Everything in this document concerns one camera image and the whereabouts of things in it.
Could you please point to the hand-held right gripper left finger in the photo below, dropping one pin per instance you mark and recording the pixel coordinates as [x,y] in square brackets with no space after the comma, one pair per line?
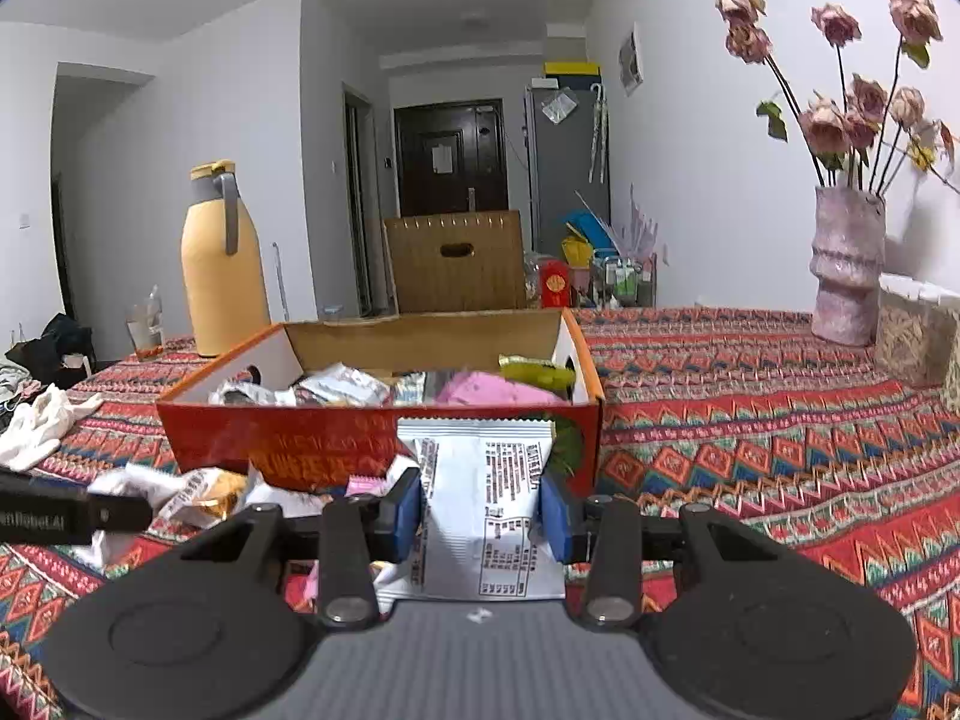
[409,511]

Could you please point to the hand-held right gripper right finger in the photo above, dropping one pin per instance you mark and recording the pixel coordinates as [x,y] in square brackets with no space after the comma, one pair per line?
[551,519]

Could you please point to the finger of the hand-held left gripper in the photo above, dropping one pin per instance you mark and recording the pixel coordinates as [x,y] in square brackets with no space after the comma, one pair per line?
[124,516]

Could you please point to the white printed snack packet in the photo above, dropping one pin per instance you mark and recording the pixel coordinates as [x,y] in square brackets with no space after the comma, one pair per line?
[480,510]

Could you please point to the red cardboard box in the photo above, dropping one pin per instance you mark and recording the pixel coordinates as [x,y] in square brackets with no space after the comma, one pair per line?
[300,442]

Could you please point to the pink snack packet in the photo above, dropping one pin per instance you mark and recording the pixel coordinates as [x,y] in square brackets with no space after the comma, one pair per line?
[480,390]

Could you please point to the white orange snack packet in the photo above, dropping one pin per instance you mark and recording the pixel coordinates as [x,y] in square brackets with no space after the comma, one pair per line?
[345,384]

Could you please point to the long green snack packet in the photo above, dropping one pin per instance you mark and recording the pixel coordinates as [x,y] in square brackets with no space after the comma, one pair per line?
[536,373]

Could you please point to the silver snack packet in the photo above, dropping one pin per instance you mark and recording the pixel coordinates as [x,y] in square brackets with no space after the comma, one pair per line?
[251,394]

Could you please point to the white cloth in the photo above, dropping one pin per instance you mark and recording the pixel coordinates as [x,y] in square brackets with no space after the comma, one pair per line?
[41,427]

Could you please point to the grey clothes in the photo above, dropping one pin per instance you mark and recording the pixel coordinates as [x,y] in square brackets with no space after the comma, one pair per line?
[15,386]

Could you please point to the dark clothes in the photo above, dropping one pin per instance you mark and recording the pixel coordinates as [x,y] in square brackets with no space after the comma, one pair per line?
[60,341]

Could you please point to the glass cup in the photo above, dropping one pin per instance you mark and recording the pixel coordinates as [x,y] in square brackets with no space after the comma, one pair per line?
[146,330]

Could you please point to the small red box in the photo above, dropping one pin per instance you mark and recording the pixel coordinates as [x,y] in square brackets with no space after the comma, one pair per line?
[555,285]

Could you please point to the brown cardboard box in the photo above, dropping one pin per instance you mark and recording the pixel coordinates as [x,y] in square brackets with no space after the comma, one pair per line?
[427,277]

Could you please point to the yellow thermos jug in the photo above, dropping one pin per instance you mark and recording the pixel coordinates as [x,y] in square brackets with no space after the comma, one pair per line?
[221,277]

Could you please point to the yellow bag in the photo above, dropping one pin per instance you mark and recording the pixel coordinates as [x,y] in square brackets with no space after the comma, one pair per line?
[577,251]

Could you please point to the blue board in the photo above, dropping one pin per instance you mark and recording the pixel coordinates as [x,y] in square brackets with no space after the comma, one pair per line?
[592,229]

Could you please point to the pale pink wrapping sheets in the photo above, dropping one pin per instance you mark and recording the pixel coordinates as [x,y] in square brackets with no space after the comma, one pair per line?
[643,225]

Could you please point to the grey refrigerator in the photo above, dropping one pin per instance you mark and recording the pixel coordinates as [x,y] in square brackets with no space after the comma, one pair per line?
[562,180]

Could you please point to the dark entrance door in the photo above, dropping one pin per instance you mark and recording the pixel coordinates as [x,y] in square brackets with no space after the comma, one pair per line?
[416,165]

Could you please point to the folded umbrella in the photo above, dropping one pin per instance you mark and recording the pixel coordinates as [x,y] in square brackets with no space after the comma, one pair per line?
[598,135]

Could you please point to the pink ceramic vase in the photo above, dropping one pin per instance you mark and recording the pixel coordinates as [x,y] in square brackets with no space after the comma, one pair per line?
[847,270]

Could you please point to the clear plastic bag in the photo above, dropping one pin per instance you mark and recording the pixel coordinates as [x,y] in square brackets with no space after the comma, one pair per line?
[559,106]

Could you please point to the floral patterned vase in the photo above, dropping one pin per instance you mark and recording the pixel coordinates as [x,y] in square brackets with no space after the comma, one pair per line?
[954,371]

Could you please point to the yellow box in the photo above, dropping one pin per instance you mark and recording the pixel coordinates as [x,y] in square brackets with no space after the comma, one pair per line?
[572,73]

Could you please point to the dried pink roses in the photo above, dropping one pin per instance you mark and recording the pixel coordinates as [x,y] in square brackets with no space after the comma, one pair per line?
[825,127]

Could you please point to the yellow flower branch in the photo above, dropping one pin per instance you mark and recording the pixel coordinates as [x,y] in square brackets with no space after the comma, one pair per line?
[921,156]

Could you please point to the wall poster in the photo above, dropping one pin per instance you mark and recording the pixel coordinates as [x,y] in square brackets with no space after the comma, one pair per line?
[631,60]

